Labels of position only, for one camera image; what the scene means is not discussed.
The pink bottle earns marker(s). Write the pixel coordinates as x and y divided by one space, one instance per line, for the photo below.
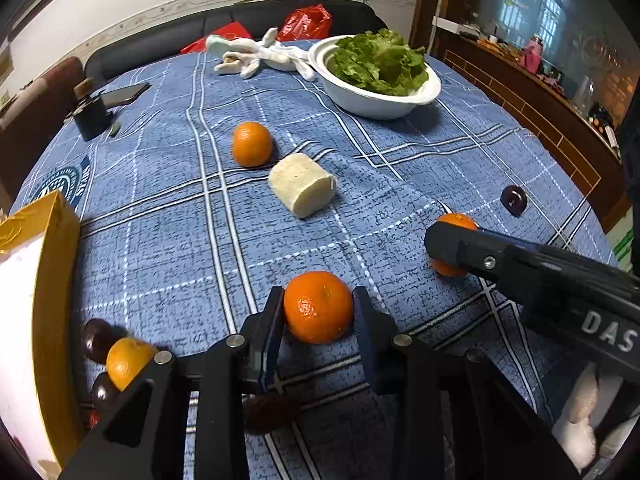
532 55

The green lettuce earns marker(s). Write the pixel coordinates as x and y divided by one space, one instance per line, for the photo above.
380 62

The brown wooden cabinet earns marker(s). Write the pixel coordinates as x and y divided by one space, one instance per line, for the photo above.
550 110

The white yam chunk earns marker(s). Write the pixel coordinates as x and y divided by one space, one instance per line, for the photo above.
300 185

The person's right hand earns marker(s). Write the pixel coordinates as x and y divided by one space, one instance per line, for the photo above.
582 402

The small green item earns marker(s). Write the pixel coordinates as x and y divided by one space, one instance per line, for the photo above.
114 129

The blue plaid tablecloth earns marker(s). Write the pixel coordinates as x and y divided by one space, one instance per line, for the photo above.
165 240

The black smartphone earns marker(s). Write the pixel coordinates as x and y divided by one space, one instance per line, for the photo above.
125 94

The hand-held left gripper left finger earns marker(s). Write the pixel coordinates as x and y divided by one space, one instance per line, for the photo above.
271 332

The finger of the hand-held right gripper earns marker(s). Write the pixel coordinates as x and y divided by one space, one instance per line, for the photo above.
465 252

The dark red plum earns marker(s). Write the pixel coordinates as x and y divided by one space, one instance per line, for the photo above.
270 412

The red plastic bag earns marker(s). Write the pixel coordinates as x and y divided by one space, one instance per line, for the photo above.
305 22
220 40

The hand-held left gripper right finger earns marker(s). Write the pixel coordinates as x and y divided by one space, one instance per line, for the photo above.
364 332

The brown chair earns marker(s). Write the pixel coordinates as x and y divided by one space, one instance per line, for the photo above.
35 110

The black box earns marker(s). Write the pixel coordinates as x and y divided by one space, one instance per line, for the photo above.
91 119

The black sofa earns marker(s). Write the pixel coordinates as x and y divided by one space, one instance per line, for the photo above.
165 35

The gold cardboard box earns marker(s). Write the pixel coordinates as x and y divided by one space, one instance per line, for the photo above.
55 270

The white bowl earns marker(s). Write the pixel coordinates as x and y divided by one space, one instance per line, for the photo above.
375 100

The dark purple plum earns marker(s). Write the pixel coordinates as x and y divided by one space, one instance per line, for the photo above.
96 340
102 394
514 200

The white cotton glove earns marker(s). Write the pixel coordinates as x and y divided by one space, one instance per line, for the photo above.
231 46
285 55

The large orange mandarin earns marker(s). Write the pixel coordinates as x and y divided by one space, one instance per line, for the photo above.
317 310

